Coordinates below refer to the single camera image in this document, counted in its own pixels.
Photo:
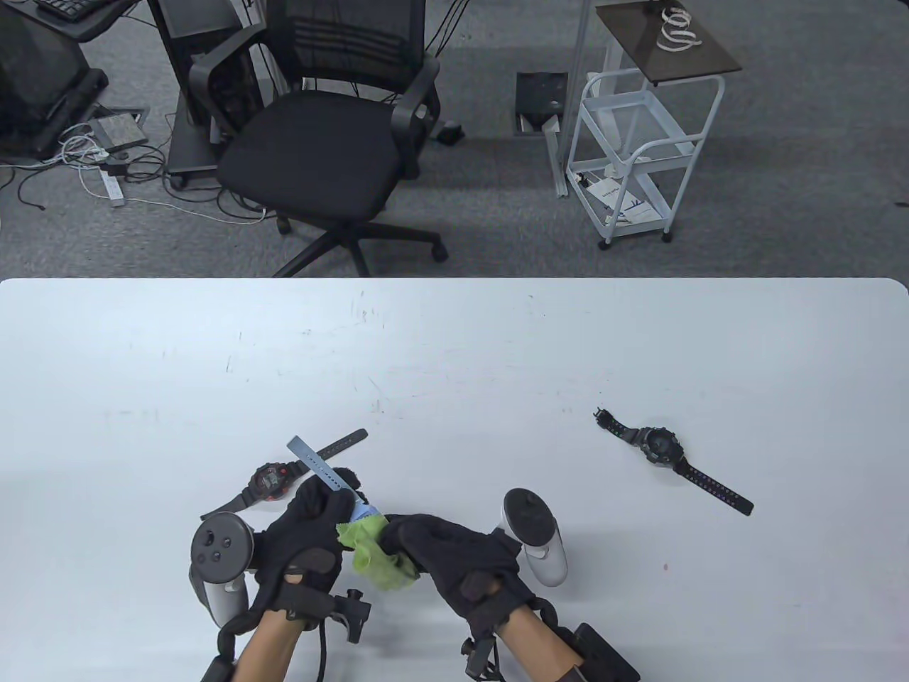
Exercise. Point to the person's right hand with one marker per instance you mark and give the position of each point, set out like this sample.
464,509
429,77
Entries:
461,561

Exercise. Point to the person's left hand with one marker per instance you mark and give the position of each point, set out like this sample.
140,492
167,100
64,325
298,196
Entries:
302,540

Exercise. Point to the black red watch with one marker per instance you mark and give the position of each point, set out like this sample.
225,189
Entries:
270,482

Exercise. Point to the green microfibre cloth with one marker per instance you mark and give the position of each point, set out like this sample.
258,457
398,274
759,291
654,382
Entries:
373,561

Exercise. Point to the grey white hand controller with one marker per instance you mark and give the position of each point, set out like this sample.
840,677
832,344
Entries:
536,540
221,547

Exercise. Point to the light blue watch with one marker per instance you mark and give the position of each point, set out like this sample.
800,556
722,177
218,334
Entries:
316,462

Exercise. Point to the person's right forearm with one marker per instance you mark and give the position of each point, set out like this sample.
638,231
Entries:
540,650

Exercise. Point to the person's left forearm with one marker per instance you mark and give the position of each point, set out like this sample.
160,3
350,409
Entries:
266,650

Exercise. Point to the black mesh office chair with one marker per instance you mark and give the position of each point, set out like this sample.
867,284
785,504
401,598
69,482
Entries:
312,149

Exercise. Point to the white paper sheet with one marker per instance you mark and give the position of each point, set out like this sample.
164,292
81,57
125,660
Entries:
618,202

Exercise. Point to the white power strip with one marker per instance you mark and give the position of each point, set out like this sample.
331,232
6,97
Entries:
112,188

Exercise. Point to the black rolling computer stand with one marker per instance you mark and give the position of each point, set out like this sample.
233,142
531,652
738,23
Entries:
184,149

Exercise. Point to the black floor adapter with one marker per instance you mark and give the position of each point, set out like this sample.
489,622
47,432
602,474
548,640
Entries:
450,133

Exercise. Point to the grey floor plate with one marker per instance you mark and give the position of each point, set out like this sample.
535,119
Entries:
117,128

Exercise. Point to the white rolling cart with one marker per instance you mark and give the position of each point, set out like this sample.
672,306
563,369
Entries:
682,64
618,117

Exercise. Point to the open black floor box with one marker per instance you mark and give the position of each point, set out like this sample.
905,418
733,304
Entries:
540,92

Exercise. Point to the black machine base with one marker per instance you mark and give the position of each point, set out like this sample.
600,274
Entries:
28,71

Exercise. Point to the black desk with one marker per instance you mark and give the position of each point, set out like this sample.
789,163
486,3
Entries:
92,25

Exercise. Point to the black keyboard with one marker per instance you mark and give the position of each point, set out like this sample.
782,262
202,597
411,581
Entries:
67,7

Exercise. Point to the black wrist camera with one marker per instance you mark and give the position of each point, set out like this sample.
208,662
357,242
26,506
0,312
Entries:
353,612
479,661

